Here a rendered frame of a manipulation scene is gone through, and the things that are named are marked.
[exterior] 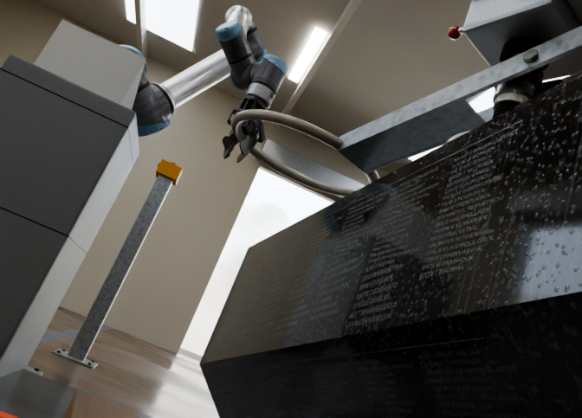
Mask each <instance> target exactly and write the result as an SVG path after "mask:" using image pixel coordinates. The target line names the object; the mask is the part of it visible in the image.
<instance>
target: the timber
mask: <svg viewBox="0 0 582 418"><path fill-rule="evenodd" d="M63 418H138V417H137V415H136V413H135V412H134V411H132V410H129V409H126V408H122V407H120V406H117V405H114V404H112V403H109V402H105V401H102V400H100V399H97V398H94V397H92V396H90V395H85V394H82V393H80V392H76V393H75V394H74V397H73V399H72V401H71V403H70V404H69V406H68V409H67V411H66V413H65V415H64V416H63Z"/></svg>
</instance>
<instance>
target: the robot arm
mask: <svg viewBox="0 0 582 418"><path fill-rule="evenodd" d="M215 32H216V35H217V39H218V41H219V43H220V45H221V47H222V49H221V50H219V51H218V52H216V53H215V54H213V55H211V56H209V57H207V58H205V59H204V60H202V61H200V62H199V63H197V64H195V65H193V66H192V67H190V68H187V69H185V71H183V72H181V73H179V74H177V75H175V76H173V77H171V78H170V79H169V80H166V81H165V82H163V83H161V84H158V83H156V82H153V83H151V84H150V82H149V80H148V79H147V77H146V70H147V63H146V61H145V65H144V68H143V72H142V75H141V78H140V82H139V87H138V90H137V93H136V97H135V100H134V103H133V109H132V110H133V111H135V112H136V117H137V127H138V136H139V137H144V136H148V135H151V134H153V133H156V132H160V131H162V130H164V129H165V128H166V127H168V126H169V125H170V124H171V122H170V120H169V118H170V117H171V116H173V115H174V113H175V108H176V107H178V106H180V105H182V104H184V103H185V102H186V101H188V100H190V99H192V98H193V97H195V96H196V95H198V94H200V93H201V92H203V91H204V90H206V89H208V88H209V87H212V86H213V85H215V84H216V83H218V82H219V81H220V80H223V79H224V78H226V77H228V76H230V82H231V84H232V85H233V87H234V88H236V89H237V90H240V91H247V92H246V94H245V96H244V98H243V100H242V103H241V105H240V106H239V108H238V109H235V108H234V109H233V111H232V113H231V115H230V117H229V119H228V121H227V122H228V124H229V125H231V121H232V120H231V121H230V118H231V116H232V114H234V116H235V115H236V114H237V113H239V112H241V111H244V110H249V109H262V110H266V109H269V108H270V106H271V104H272V102H273V100H274V98H275V96H276V94H277V92H278V89H279V87H280V85H281V83H282V81H283V79H284V77H285V76H286V73H287V71H288V66H287V64H286V63H285V62H284V61H283V60H282V59H280V58H279V57H277V56H275V55H267V50H266V47H265V45H264V43H263V41H262V38H261V35H260V33H259V30H258V28H257V26H256V23H255V20H254V18H253V16H252V15H251V13H250V11H249V10H248V9H247V8H246V7H244V6H242V5H235V6H232V7H231V8H229V10H228V11H227V13H226V15H225V23H224V24H222V25H220V26H219V27H218V28H216V31H215ZM119 46H121V47H122V48H126V49H128V50H130V51H132V52H134V53H135V54H138V55H141V56H143V55H142V53H141V52H140V51H138V50H137V49H136V48H134V47H132V46H129V45H119ZM143 57H144V56H143ZM234 116H233V118H234ZM241 127H242V130H243V132H244V134H245V135H246V136H245V139H244V140H241V141H240V144H239V146H240V149H241V154H240V155H239V156H238V159H237V161H236V162H237V163H239V162H241V161H242V160H243V159H244V158H245V157H246V156H247V155H248V154H249V152H250V151H252V149H253V148H254V147H255V145H256V143H257V142H260V143H262V142H263V141H264V140H265V131H264V124H263V121H262V120H247V121H244V122H242V124H241ZM222 141H223V146H224V152H223V158H224V159H226V158H227V157H229V156H230V153H231V152H232V151H233V148H234V146H235V145H236V144H238V142H239V141H238V140H237V139H236V137H235V135H234V133H233V131H232V130H231V131H230V135H229V136H224V137H223V140H222Z"/></svg>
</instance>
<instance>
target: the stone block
mask: <svg viewBox="0 0 582 418"><path fill-rule="evenodd" d="M199 365H200V368H201V370H202V372H203V375H204V379H205V381H206V383H207V386H208V388H209V391H210V394H211V397H212V400H213V402H214V404H215V407H216V409H217V413H218V415H219V418H582V72H581V73H579V74H577V75H575V76H573V77H572V78H570V79H568V80H565V81H563V82H561V83H560V84H558V85H557V86H555V87H552V88H550V89H548V90H546V91H545V92H544V93H541V94H539V95H537V96H535V97H533V98H532V99H530V100H528V101H526V102H524V103H522V104H520V105H518V106H516V107H514V108H513V109H511V110H509V111H507V112H505V113H503V114H501V115H499V116H497V117H496V118H494V119H491V120H490V121H488V122H486V123H484V124H482V125H480V126H478V127H476V128H475V129H473V130H471V131H469V132H466V133H464V134H463V135H462V136H460V137H458V138H455V139H453V140H451V141H449V142H448V143H447V144H445V145H442V146H440V147H438V148H436V149H435V150H433V151H431V152H429V153H427V154H425V155H423V156H421V157H420V158H417V159H416V160H414V161H412V162H410V163H408V164H406V165H404V166H402V167H400V168H399V169H397V170H395V171H393V172H391V173H389V174H387V175H385V176H383V177H381V178H380V179H378V180H376V181H374V182H372V183H369V184H367V185H366V186H365V187H363V188H361V189H359V190H356V191H354V192H353V193H351V194H350V195H348V196H345V197H343V198H341V199H339V200H338V201H336V202H335V203H332V204H330V205H328V206H326V207H325V208H323V209H320V210H319V211H317V212H315V213H313V214H311V215H309V216H307V217H305V218H303V219H302V220H300V221H298V222H296V223H294V224H292V225H290V226H288V227H286V228H285V229H283V230H281V231H279V232H277V233H275V234H273V235H271V236H270V237H268V238H266V239H264V240H262V241H259V242H257V243H256V244H254V245H253V246H251V247H249V248H248V250H247V252H246V254H245V256H244V258H243V261H242V265H241V266H240V268H239V271H238V273H237V275H236V278H235V281H234V283H233V285H232V287H231V289H230V293H229V295H228V297H227V299H226V301H225V304H224V306H223V309H222V311H221V313H220V316H219V318H218V320H217V323H216V326H215V328H214V330H213V332H212V334H211V336H210V340H209V342H208V344H207V346H206V349H205V351H204V354H203V356H202V358H201V361H200V363H199Z"/></svg>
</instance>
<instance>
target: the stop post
mask: <svg viewBox="0 0 582 418"><path fill-rule="evenodd" d="M182 170H183V168H182V167H180V166H177V165H175V164H173V163H171V162H168V161H166V160H164V159H162V160H161V162H160V164H159V166H158V168H157V169H156V178H157V179H156V181H155V183H154V185H153V186H152V189H151V191H150V193H149V195H148V197H147V198H146V200H145V203H144V205H143V207H142V209H141V211H140V212H139V215H138V216H137V218H136V220H135V222H134V224H133V226H132V228H131V230H130V232H129V234H128V236H127V238H126V240H125V242H124V244H123V246H122V248H121V250H120V252H119V254H118V256H117V258H116V260H115V262H114V264H113V266H112V268H111V269H110V271H109V273H108V275H107V277H106V279H105V281H104V283H103V285H102V287H101V289H100V291H99V293H98V295H97V297H96V299H95V301H94V303H93V305H92V307H91V309H90V311H89V313H88V315H87V317H86V319H85V320H84V322H83V324H82V326H81V328H80V330H79V332H78V334H77V336H76V338H75V340H74V342H73V344H72V346H71V348H70V350H69V352H67V351H65V349H63V350H61V349H59V350H54V351H52V352H51V353H52V354H55V355H57V356H59V357H63V358H66V359H67V360H70V361H72V362H75V363H78V364H81V365H83V366H86V367H88V368H90V369H93V368H94V367H95V366H97V365H98V364H97V363H95V362H94V360H92V361H90V360H87V359H86V357H87V354H88V352H89V351H90V349H91V347H92V345H93V343H94V340H95V339H96V337H97V335H98V333H99V331H100V328H101V327H102V325H103V323H104V321H105V319H106V317H107V314H108V313H109V311H110V309H111V307H112V305H113V302H114V301H115V299H116V297H117V295H118V293H119V291H120V288H121V287H122V285H123V283H124V281H125V279H126V276H127V275H128V273H129V271H130V269H131V267H132V264H133V262H134V260H135V258H136V256H137V254H138V252H139V250H140V248H141V246H142V244H143V242H144V240H145V238H146V236H147V234H148V232H149V230H150V228H151V226H152V224H153V222H154V220H155V218H156V216H157V214H158V212H159V210H160V208H161V206H162V204H163V202H164V200H165V198H166V196H167V194H168V192H169V190H170V188H171V186H172V185H175V186H176V185H177V183H178V180H179V178H180V177H181V175H182Z"/></svg>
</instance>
